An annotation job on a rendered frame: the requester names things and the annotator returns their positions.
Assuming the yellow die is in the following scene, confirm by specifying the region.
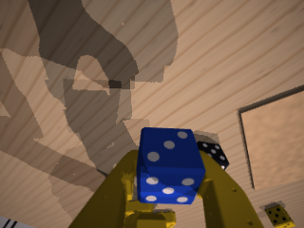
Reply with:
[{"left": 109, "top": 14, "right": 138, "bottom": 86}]
[{"left": 265, "top": 205, "right": 295, "bottom": 228}]

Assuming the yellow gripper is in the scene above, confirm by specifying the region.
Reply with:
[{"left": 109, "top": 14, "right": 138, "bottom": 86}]
[{"left": 67, "top": 150, "right": 264, "bottom": 228}]

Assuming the black die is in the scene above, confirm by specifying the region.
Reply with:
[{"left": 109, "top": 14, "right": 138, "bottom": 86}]
[{"left": 197, "top": 142, "right": 230, "bottom": 170}]

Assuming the blue die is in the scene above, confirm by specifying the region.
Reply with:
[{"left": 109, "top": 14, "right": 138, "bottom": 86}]
[{"left": 136, "top": 127, "right": 206, "bottom": 204}]

